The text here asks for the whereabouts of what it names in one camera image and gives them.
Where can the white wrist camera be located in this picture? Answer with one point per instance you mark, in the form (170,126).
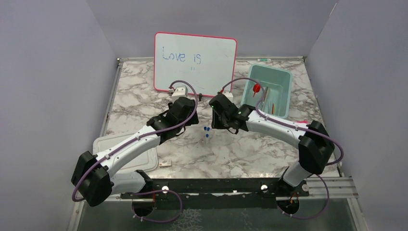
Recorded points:
(228,95)
(177,92)

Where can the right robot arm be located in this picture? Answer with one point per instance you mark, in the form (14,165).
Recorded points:
(311,140)

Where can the white plastic container lid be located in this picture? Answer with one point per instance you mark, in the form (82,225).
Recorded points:
(147,161)

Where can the small white label card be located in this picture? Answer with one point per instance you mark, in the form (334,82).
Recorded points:
(165,163)

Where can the clear plastic test tube rack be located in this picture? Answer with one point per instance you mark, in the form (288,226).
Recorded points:
(205,144)

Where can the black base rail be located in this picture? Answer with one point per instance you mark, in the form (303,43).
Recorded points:
(215,193)

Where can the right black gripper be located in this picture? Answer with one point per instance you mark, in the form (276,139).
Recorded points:
(215,124)

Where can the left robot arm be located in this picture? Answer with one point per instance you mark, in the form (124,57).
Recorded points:
(96,176)

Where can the red capped squeeze bottle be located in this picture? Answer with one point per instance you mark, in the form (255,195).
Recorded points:
(256,89)

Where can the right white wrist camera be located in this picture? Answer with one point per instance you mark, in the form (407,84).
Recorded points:
(228,95)

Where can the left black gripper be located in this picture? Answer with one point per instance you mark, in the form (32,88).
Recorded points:
(193,120)

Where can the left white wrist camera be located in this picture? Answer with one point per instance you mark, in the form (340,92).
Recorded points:
(177,92)

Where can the pink highlighter marker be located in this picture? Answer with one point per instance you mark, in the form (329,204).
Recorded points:
(300,122)

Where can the pink framed whiteboard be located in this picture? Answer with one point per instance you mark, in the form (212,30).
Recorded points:
(205,62)

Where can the teal plastic bin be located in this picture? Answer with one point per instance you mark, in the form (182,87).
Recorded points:
(279,82)

